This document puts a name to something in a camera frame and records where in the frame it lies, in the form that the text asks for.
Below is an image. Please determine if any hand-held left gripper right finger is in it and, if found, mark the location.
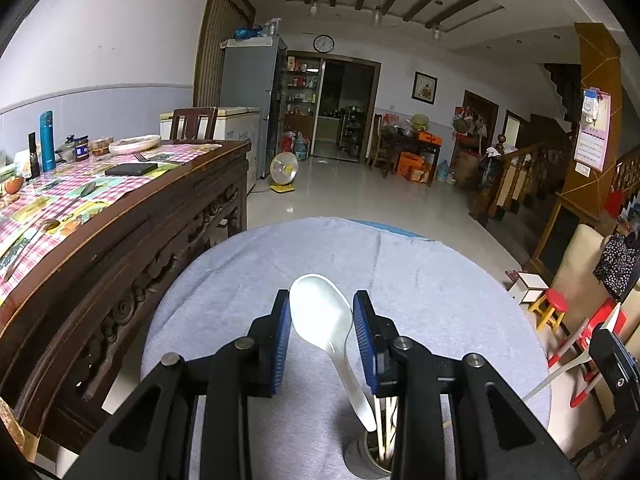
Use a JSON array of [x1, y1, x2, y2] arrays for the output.
[[352, 289, 581, 480]]

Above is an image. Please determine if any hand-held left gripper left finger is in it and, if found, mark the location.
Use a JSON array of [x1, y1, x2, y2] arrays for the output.
[[65, 289, 293, 480]]

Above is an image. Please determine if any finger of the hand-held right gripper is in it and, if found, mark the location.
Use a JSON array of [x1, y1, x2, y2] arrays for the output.
[[588, 327, 640, 411]]

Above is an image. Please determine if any metal utensil holder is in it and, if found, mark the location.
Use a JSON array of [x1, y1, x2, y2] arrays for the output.
[[344, 430, 396, 479]]

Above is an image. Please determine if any red and white chair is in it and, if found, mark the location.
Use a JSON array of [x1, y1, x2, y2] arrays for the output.
[[547, 297, 628, 408]]

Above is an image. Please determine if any red round stool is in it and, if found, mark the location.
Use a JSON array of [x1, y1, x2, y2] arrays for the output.
[[529, 288, 570, 333]]

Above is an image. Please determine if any grey round tablecloth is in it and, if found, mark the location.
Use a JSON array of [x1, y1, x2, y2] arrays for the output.
[[140, 216, 553, 480]]

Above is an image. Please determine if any beige sofa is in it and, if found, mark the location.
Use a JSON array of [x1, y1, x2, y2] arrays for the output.
[[549, 222, 632, 346]]

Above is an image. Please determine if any dark floral cloth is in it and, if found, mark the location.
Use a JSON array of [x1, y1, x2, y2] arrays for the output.
[[592, 232, 640, 303]]

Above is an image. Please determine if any small white stool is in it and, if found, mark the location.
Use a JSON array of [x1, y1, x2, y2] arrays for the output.
[[510, 271, 551, 306]]

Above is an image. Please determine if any carved dark wooden table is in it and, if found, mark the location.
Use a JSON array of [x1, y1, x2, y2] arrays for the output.
[[0, 140, 252, 453]]

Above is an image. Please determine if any round electric heater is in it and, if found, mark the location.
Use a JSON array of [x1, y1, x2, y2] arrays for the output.
[[269, 152, 300, 195]]

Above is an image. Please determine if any orange cardboard box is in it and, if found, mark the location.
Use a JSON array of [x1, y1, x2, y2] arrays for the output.
[[396, 152, 435, 183]]

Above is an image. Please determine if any wooden side table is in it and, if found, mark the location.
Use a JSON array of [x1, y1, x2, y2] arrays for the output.
[[370, 114, 443, 178]]

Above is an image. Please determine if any wooden stair railing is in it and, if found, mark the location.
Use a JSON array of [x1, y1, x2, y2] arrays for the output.
[[470, 132, 576, 226]]

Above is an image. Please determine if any white chest freezer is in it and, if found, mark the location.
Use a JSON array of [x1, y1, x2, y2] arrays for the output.
[[159, 106, 262, 181]]

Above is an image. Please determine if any black wallet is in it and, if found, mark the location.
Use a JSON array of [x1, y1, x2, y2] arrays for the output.
[[104, 162, 157, 177]]

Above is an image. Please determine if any pink checkered tablecloth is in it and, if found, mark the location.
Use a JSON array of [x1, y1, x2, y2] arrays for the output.
[[0, 142, 223, 307]]

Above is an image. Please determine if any dark wooden chair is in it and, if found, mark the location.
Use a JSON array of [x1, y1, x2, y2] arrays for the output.
[[170, 106, 218, 142]]

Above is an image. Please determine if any white plate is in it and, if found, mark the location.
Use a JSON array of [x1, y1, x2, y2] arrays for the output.
[[108, 134, 162, 156]]

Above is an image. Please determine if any glass display shelf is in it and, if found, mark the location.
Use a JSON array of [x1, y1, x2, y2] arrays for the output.
[[282, 55, 322, 157]]

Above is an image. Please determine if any grey refrigerator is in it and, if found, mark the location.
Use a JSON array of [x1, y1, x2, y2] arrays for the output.
[[220, 35, 288, 181]]

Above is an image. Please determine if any metal ladle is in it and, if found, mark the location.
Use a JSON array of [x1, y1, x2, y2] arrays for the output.
[[37, 195, 83, 235]]

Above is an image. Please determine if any blue bottle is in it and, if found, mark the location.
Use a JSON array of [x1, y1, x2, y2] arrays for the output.
[[39, 110, 57, 173]]

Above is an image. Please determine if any black bottle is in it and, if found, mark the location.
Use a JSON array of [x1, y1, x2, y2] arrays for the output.
[[27, 131, 42, 181]]

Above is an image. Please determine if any wall calendar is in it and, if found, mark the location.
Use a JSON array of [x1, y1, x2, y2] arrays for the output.
[[573, 87, 612, 177]]

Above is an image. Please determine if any framed wall picture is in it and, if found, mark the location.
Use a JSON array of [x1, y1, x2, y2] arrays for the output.
[[411, 71, 439, 106]]

